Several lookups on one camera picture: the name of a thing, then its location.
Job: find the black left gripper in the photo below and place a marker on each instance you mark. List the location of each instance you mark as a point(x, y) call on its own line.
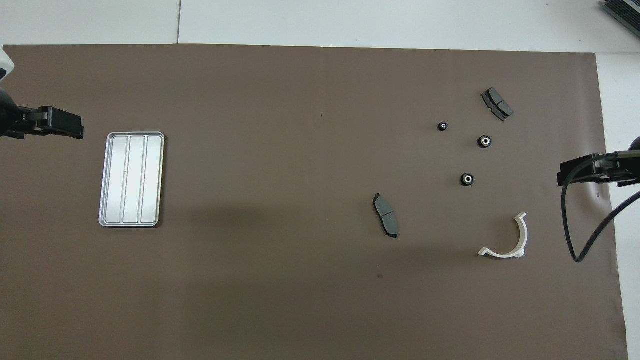
point(65, 122)

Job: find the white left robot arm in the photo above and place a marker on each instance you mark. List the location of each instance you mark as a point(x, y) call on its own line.
point(5, 112)

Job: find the brown table mat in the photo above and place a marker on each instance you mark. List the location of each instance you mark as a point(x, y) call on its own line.
point(300, 200)

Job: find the silver metal tray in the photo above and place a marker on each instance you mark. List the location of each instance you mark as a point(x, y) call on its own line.
point(132, 180)

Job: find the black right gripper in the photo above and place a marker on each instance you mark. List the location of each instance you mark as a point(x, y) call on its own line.
point(582, 169)

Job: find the thick grey brake pad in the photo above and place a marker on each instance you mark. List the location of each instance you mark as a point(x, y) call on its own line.
point(498, 104)

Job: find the grey ribbed device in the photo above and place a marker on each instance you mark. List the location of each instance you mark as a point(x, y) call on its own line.
point(625, 14)

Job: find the white curved plastic bracket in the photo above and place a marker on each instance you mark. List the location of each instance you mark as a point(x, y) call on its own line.
point(524, 236)

